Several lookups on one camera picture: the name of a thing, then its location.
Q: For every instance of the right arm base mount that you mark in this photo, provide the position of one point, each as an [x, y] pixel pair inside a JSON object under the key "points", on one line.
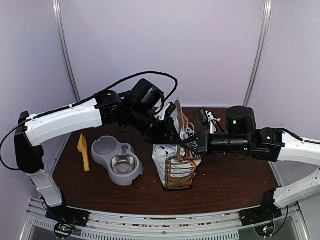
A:
{"points": [[259, 214]]}

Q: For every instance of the right aluminium frame post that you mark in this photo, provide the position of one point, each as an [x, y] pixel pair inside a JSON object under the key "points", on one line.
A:
{"points": [[263, 35]]}

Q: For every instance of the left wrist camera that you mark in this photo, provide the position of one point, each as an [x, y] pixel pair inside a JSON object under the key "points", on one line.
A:
{"points": [[166, 111]]}

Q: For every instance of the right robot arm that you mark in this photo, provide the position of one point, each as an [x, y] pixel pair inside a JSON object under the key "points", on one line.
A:
{"points": [[243, 137]]}

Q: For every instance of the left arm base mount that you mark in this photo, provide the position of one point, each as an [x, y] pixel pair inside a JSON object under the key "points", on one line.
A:
{"points": [[69, 216]]}

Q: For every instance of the grey double pet feeder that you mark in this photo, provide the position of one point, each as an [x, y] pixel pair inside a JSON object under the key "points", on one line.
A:
{"points": [[105, 148]]}

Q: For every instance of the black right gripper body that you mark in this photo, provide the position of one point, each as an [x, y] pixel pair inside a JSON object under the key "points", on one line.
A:
{"points": [[234, 145]]}

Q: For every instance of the left aluminium frame post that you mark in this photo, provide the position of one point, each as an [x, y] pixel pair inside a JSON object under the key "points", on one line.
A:
{"points": [[56, 4]]}

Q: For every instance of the dog food bag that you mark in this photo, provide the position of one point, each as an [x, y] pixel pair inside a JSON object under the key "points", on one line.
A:
{"points": [[175, 165]]}

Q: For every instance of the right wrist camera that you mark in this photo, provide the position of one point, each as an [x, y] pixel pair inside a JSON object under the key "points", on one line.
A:
{"points": [[209, 120]]}

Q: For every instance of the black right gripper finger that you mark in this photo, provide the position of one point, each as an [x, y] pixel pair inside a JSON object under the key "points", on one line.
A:
{"points": [[194, 149], [198, 139]]}

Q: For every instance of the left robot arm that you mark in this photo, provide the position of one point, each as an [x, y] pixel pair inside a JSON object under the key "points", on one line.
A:
{"points": [[131, 108]]}

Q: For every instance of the steel bowl in feeder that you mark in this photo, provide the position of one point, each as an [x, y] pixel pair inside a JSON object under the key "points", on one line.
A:
{"points": [[123, 164]]}

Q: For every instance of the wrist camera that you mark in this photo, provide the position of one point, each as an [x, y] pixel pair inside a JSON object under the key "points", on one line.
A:
{"points": [[166, 111], [209, 120]]}

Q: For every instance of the front aluminium rail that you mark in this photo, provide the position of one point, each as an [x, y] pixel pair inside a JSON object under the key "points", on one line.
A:
{"points": [[224, 225]]}

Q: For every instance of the yellow plastic scoop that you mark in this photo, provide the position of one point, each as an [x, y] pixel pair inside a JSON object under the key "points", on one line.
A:
{"points": [[82, 147]]}

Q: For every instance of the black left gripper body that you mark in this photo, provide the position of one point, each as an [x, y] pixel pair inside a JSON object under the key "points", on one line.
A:
{"points": [[154, 131]]}

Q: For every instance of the aluminium frame post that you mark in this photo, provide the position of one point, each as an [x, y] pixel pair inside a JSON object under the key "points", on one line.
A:
{"points": [[56, 4], [263, 35]]}

